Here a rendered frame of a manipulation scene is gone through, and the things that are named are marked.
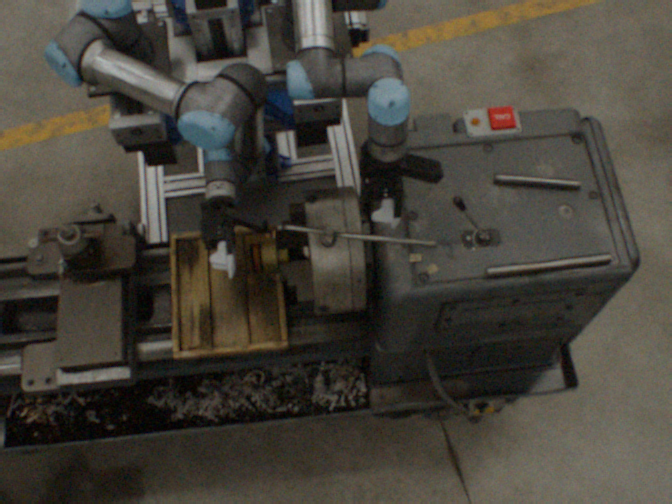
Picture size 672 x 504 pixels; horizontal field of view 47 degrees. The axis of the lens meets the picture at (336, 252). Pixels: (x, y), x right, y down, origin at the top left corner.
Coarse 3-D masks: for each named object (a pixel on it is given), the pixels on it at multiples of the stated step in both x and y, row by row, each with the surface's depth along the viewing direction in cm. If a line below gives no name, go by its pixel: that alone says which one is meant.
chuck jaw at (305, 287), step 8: (280, 264) 190; (288, 264) 190; (296, 264) 190; (304, 264) 190; (280, 272) 189; (288, 272) 189; (296, 272) 189; (304, 272) 189; (280, 280) 192; (288, 280) 188; (296, 280) 189; (304, 280) 188; (296, 288) 190; (304, 288) 188; (312, 288) 188; (304, 296) 187; (312, 296) 187; (304, 304) 188; (312, 304) 189
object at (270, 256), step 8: (264, 240) 193; (272, 240) 192; (256, 248) 190; (264, 248) 190; (272, 248) 190; (256, 256) 189; (264, 256) 189; (272, 256) 189; (280, 256) 190; (288, 256) 191; (256, 264) 190; (264, 264) 190; (272, 264) 190; (256, 272) 192; (264, 272) 192; (272, 272) 192
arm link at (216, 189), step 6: (210, 186) 199; (216, 186) 198; (222, 186) 198; (228, 186) 199; (210, 192) 198; (216, 192) 197; (222, 192) 197; (228, 192) 198; (234, 192) 201; (210, 198) 198; (234, 198) 200
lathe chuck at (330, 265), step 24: (312, 192) 188; (336, 192) 186; (312, 216) 180; (336, 216) 180; (312, 240) 178; (336, 240) 178; (312, 264) 178; (336, 264) 179; (336, 288) 181; (336, 312) 191
